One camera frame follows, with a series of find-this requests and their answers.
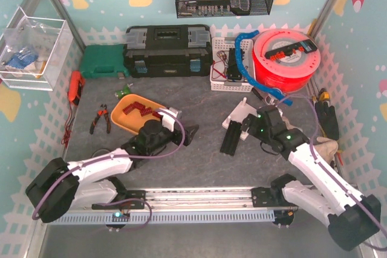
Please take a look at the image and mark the black power strip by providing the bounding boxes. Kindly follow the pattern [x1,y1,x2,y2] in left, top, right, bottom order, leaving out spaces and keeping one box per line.
[264,39,317,61]

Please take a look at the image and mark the red filament spool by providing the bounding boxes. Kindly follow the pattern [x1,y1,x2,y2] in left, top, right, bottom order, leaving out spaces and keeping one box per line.
[252,28,321,93]

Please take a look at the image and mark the black aluminium extrusion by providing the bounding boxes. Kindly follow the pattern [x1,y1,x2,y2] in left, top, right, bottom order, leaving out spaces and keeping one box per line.
[220,121,242,156]

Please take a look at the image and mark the green tool case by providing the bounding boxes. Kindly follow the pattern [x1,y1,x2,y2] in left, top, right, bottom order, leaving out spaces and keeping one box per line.
[79,44,130,79]

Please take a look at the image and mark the white peg board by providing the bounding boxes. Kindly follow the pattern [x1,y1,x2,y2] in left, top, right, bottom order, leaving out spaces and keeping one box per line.
[222,97,258,129]

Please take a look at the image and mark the beige work glove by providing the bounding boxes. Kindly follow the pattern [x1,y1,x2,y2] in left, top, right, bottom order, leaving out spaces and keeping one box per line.
[281,114,339,165]

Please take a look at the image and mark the orange handled pliers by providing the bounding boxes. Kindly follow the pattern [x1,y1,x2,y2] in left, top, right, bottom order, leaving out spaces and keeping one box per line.
[89,103,112,135]

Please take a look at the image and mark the blue corrugated hose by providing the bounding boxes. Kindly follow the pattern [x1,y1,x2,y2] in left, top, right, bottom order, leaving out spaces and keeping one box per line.
[234,30,294,106]

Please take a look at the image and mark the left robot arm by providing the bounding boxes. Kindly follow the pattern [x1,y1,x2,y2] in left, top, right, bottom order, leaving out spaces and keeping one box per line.
[25,109,199,223]

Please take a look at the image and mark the black toolbox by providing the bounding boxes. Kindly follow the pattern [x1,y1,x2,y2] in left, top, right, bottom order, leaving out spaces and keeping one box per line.
[123,24,213,78]

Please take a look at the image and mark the white perforated basket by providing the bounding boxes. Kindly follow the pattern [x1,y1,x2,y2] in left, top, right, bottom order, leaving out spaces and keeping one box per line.
[210,37,253,92]

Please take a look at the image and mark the black plate assembly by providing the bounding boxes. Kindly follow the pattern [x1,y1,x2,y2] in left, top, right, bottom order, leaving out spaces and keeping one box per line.
[226,48,242,82]

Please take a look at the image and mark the clear acrylic box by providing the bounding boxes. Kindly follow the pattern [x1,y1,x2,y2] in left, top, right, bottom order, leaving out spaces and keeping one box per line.
[1,7,73,91]

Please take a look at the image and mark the green pipe fitting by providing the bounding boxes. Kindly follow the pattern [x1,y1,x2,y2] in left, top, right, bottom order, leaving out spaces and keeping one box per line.
[114,84,132,100]

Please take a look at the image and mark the yellow plastic tray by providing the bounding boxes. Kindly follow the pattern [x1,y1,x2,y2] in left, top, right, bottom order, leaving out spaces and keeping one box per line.
[111,94,166,135]

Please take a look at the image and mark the black rubber glove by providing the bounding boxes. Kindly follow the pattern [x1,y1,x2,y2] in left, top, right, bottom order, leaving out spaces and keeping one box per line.
[315,101,340,141]

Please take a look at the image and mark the orange multimeter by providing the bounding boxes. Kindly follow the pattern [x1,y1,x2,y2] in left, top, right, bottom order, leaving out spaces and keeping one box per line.
[68,71,85,106]

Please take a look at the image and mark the small red spring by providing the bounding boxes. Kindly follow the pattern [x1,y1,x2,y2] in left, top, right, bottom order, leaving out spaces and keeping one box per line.
[152,111,163,120]
[122,102,145,115]
[140,107,153,117]

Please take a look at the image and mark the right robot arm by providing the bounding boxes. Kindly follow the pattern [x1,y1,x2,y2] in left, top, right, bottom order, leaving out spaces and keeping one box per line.
[242,106,381,251]

